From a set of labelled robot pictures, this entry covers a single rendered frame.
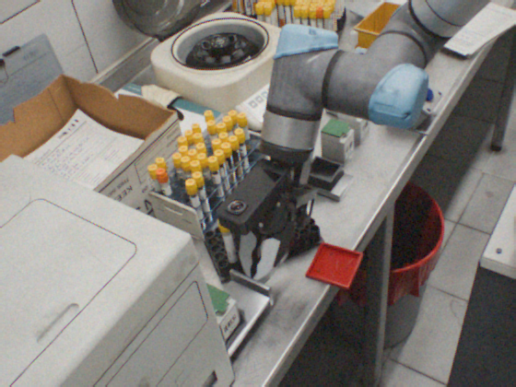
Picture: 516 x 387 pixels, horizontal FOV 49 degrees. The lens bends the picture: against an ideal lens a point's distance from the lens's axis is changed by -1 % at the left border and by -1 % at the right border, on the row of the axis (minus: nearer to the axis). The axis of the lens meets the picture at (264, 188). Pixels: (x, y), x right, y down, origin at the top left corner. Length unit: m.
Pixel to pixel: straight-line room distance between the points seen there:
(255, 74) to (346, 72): 0.45
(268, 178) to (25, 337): 0.36
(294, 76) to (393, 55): 0.12
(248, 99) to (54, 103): 0.37
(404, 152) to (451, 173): 1.27
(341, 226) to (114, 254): 0.47
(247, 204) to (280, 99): 0.14
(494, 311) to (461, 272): 1.02
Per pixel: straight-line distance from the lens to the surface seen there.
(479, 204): 2.23
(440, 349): 1.84
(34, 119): 1.14
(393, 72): 0.68
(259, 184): 0.74
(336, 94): 0.70
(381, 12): 1.33
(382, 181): 1.01
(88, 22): 1.27
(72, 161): 1.08
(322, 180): 0.97
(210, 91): 1.09
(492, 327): 1.04
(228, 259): 0.88
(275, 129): 0.73
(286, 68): 0.72
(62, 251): 0.59
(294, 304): 0.85
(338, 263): 0.89
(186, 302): 0.60
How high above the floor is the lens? 1.58
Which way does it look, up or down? 44 degrees down
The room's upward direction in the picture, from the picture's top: 8 degrees counter-clockwise
